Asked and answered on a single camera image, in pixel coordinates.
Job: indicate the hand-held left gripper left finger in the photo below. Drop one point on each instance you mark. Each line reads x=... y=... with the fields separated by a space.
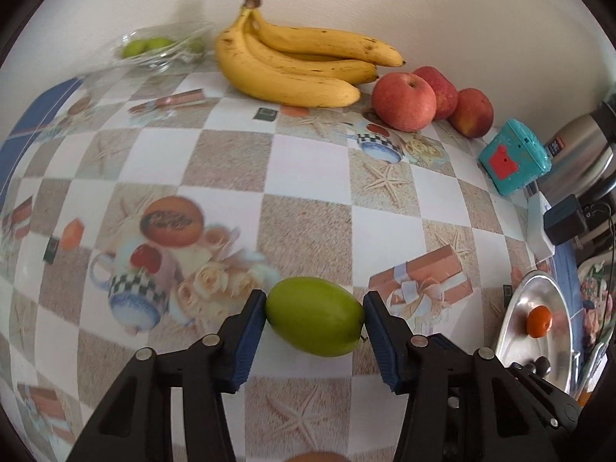
x=244 y=346

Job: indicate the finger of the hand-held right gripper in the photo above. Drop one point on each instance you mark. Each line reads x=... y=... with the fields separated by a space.
x=553 y=404

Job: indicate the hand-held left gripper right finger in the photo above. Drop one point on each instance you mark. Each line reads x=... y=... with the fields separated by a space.
x=383 y=346

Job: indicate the round metal plate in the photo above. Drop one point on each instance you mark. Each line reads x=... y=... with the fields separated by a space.
x=527 y=298

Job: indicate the clear plastic fruit container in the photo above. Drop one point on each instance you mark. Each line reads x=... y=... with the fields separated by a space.
x=159 y=50

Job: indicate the dark plum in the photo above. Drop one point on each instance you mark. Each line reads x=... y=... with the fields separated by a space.
x=542 y=362

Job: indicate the colourful patterned cloth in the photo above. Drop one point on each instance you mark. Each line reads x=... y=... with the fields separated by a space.
x=596 y=293

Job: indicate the small tan round fruit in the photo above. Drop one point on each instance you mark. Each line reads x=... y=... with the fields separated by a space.
x=320 y=457

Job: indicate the printed checkered tablecloth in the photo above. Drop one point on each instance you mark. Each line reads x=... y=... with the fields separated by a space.
x=298 y=202

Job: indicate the white power strip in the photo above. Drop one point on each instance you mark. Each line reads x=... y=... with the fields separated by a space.
x=538 y=236

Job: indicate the black power adapter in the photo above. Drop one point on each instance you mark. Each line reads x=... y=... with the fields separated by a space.
x=565 y=219

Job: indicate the teal box with red label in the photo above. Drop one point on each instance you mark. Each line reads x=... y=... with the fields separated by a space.
x=515 y=159

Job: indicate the red apple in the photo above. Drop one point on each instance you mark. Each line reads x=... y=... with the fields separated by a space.
x=403 y=102
x=474 y=113
x=443 y=87

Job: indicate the stainless steel kettle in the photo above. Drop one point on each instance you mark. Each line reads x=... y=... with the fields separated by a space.
x=577 y=154

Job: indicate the yellow banana bunch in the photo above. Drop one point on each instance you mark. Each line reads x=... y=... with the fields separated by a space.
x=298 y=65

